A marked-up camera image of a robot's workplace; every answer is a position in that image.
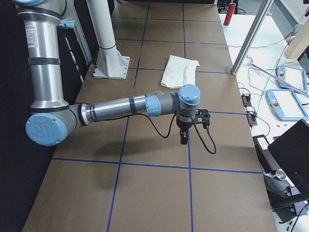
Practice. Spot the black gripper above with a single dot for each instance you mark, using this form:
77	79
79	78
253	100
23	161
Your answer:
181	126

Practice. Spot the cream long-sleeve cat shirt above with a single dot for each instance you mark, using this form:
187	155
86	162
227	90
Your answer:
179	72

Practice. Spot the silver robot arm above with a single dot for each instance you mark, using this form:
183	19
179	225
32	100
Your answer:
52	118

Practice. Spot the far orange connector box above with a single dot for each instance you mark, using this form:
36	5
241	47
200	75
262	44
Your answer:
246	99

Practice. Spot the orange connector box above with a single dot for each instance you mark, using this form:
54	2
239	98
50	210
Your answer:
246	99
251	117

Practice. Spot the near orange connector box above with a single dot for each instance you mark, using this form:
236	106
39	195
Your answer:
251	117

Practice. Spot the metal rod white hook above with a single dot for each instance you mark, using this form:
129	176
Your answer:
250	63

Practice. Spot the black device white label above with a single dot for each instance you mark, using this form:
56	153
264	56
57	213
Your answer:
265	158

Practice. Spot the near blue teach pendant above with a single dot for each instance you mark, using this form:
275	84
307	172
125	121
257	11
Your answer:
286	105

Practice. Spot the blue teach pendant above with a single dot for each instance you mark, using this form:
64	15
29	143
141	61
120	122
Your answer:
294	76
286	105

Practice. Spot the black monitor on stand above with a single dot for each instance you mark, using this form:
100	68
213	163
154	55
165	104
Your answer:
291	152

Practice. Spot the far blue teach pendant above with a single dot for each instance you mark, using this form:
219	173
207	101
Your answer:
294	76

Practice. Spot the red cylindrical bottle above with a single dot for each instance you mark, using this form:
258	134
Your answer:
230	12

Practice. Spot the wooden beam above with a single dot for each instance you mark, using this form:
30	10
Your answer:
299	44

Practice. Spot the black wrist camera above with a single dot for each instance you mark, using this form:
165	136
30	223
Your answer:
202	117

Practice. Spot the white camera post base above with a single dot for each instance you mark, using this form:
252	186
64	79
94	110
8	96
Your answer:
110	63

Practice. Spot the aluminium frame post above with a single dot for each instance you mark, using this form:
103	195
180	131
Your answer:
259	18

